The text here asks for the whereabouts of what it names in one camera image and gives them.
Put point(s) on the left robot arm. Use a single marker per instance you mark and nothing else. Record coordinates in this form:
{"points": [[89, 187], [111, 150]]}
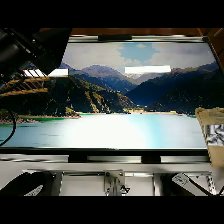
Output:
{"points": [[36, 46]]}

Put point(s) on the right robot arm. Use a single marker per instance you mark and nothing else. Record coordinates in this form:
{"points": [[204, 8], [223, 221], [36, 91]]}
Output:
{"points": [[176, 186]]}

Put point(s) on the cream patterned garment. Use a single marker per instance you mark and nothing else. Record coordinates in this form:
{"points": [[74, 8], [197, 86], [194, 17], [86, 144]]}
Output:
{"points": [[213, 130]]}

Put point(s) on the silver frame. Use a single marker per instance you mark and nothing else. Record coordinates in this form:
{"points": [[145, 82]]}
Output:
{"points": [[113, 168]]}

